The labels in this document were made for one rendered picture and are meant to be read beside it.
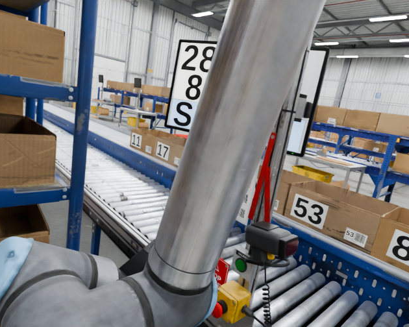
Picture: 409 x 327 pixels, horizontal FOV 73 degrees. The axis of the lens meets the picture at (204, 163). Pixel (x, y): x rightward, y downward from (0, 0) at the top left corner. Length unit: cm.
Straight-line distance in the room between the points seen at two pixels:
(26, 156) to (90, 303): 37
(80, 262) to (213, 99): 29
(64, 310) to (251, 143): 25
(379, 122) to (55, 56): 565
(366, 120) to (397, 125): 51
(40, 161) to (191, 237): 41
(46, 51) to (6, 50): 6
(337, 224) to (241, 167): 106
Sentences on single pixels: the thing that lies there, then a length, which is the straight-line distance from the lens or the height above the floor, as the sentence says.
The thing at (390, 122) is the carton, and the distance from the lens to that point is 591.
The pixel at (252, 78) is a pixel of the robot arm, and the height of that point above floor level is 138.
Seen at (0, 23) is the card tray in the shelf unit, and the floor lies 142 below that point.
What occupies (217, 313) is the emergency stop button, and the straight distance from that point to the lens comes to 80.
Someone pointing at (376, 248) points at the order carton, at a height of 92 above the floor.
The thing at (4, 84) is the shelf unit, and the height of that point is 133.
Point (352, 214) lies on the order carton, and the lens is 129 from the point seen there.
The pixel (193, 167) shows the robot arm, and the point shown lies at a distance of 29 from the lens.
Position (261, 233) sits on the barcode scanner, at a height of 108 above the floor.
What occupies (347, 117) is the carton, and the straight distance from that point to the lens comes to 612.
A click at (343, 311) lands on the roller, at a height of 74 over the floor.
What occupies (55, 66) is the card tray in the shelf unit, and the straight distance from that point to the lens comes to 62.
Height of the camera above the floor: 135
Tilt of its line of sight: 12 degrees down
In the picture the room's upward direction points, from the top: 10 degrees clockwise
